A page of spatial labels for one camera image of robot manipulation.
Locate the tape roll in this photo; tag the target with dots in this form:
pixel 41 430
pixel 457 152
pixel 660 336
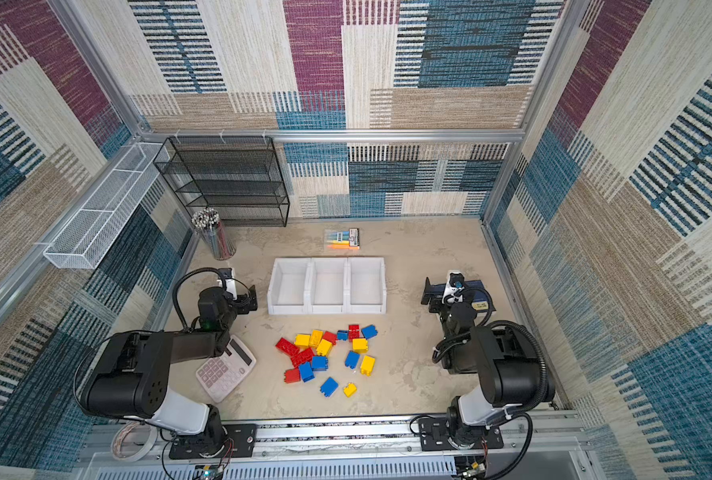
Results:
pixel 133 442

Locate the white bin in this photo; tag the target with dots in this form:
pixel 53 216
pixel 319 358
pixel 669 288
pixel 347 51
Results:
pixel 287 294
pixel 328 285
pixel 368 290

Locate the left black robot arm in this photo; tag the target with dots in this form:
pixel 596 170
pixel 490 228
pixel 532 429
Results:
pixel 126 376

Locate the pink white calculator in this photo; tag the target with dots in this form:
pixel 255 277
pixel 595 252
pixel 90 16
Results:
pixel 220 376

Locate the white mesh wall basket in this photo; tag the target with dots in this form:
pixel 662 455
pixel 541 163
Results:
pixel 90 233

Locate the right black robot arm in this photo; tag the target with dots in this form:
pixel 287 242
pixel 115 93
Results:
pixel 513 375

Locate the blue book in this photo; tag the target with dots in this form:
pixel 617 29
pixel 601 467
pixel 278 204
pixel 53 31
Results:
pixel 482 301

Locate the hollow yellow lego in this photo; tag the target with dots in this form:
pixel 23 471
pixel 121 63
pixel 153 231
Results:
pixel 315 338

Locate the white right bin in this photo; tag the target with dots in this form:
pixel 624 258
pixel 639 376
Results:
pixel 368 290

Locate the pencil cup with pencils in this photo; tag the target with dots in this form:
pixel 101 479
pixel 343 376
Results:
pixel 209 225

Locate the small yellow lego front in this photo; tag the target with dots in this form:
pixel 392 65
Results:
pixel 350 389

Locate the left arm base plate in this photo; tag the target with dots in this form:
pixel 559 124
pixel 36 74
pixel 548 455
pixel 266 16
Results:
pixel 231 440

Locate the highlighter marker pack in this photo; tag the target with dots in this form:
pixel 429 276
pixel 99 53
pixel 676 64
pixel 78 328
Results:
pixel 343 239

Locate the blue lego beside yellow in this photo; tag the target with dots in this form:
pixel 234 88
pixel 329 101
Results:
pixel 352 360

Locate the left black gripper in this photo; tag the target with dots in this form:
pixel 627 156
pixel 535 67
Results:
pixel 246 298

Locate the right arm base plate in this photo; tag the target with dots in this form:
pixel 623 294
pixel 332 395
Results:
pixel 434 435

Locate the small red lego bottom left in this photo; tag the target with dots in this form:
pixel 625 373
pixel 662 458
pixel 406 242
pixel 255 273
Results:
pixel 292 376

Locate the long red lego brick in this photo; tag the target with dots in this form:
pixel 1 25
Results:
pixel 287 347

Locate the black wire shelf rack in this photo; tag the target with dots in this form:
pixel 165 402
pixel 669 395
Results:
pixel 238 176

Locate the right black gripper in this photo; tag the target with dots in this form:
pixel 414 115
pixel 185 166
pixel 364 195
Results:
pixel 431 293

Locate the red square lego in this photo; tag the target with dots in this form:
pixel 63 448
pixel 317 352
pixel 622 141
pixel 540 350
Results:
pixel 330 337

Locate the blue lego front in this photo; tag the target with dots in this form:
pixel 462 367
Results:
pixel 329 387

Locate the white middle bin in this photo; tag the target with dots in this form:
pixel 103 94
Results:
pixel 328 285

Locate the white left bin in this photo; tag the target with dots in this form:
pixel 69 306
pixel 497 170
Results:
pixel 287 294

